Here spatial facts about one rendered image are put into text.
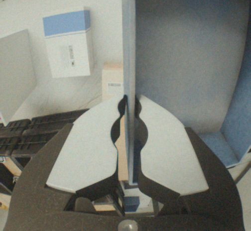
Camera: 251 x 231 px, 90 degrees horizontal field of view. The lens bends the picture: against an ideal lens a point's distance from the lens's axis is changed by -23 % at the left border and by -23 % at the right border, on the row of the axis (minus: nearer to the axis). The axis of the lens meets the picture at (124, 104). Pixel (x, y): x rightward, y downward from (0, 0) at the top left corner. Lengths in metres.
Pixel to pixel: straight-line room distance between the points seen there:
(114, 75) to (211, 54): 0.35
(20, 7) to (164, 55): 0.54
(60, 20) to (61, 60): 0.12
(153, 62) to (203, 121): 0.11
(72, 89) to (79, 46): 0.21
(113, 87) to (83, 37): 0.18
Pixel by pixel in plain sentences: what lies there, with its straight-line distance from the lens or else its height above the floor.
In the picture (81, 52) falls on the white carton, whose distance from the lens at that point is 0.46.
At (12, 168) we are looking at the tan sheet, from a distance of 0.97.
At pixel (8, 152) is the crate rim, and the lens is 0.65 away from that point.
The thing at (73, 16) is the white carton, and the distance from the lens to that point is 0.45.
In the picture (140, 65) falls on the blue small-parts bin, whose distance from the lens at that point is 0.16.
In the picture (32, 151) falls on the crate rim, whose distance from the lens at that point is 0.57.
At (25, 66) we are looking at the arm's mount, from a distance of 0.58.
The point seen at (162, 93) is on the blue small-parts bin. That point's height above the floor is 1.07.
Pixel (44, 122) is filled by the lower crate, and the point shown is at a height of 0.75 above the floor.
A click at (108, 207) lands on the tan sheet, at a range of 1.14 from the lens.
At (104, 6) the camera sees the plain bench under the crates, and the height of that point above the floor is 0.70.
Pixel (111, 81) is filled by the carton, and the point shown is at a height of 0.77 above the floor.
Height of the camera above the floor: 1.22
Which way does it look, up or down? 57 degrees down
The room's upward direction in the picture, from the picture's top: 175 degrees clockwise
